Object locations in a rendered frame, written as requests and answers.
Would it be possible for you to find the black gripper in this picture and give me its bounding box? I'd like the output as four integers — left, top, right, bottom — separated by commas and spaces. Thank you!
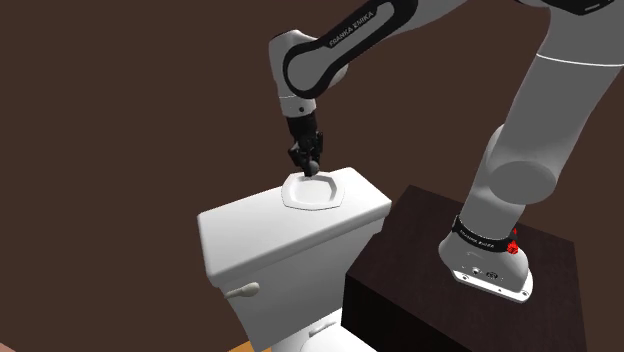
285, 110, 325, 172

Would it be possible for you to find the white octagonal plate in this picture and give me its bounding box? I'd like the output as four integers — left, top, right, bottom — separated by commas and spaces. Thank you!
281, 171, 346, 212

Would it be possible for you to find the white toilet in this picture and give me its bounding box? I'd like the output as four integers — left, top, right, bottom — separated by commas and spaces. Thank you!
196, 167, 393, 352

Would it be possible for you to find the dark robot stand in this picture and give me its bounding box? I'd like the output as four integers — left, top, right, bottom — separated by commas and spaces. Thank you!
340, 184, 588, 352

